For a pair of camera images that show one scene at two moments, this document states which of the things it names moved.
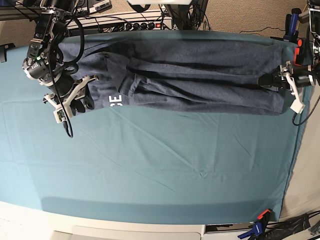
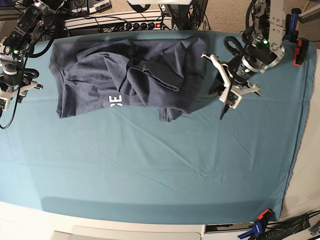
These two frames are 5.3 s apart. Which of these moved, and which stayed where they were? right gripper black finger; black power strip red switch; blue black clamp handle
Moved: right gripper black finger
Stayed: black power strip red switch; blue black clamp handle
